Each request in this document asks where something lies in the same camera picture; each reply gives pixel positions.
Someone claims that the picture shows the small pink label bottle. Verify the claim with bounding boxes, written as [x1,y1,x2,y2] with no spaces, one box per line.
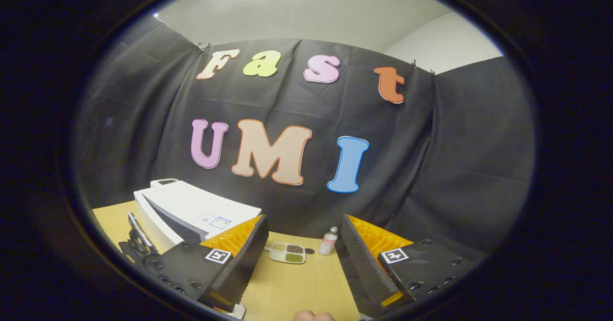
[318,226,339,256]

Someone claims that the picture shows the white square plate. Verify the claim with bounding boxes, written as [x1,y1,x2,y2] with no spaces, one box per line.
[220,303,246,320]

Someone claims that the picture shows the white microwave oven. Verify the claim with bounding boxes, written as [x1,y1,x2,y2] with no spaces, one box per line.
[133,183,263,254]

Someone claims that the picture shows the black backdrop cloth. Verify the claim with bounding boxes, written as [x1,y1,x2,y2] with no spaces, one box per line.
[72,14,537,259]

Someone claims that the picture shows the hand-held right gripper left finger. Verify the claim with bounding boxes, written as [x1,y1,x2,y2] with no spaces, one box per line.
[136,215,270,313]

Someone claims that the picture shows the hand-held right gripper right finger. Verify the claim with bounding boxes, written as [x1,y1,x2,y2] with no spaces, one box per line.
[334,214,476,318]

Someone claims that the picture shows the white divided spice dish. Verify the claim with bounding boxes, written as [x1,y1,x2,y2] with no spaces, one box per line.
[265,242,307,264]

